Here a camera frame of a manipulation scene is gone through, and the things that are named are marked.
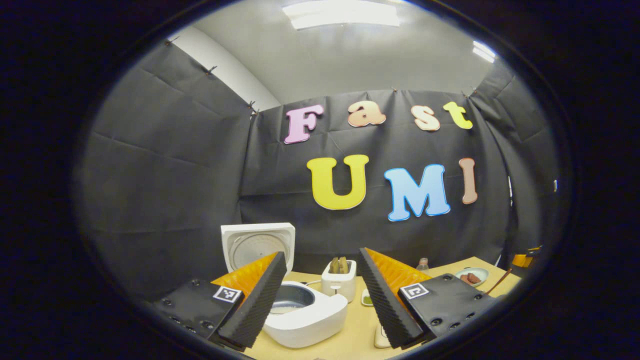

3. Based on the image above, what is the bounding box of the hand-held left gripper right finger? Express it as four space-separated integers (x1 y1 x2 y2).
358 247 497 351

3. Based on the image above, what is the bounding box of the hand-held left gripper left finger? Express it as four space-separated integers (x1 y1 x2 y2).
151 251 288 351

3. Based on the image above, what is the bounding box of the brown wooden spoon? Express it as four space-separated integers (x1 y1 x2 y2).
486 268 513 296

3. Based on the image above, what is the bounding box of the white rice cooker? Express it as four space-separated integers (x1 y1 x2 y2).
221 222 349 349

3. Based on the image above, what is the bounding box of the pale green plate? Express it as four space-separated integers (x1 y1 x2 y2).
454 267 490 288

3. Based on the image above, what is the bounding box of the white toaster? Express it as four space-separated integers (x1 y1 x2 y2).
320 258 357 304

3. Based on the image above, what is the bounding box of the black backdrop cloth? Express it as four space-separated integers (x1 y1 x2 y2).
75 42 561 301

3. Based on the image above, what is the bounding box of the small ceiling light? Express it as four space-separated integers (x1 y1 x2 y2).
472 41 497 63

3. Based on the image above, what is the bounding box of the large ceiling light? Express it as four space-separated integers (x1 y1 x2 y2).
282 0 401 30

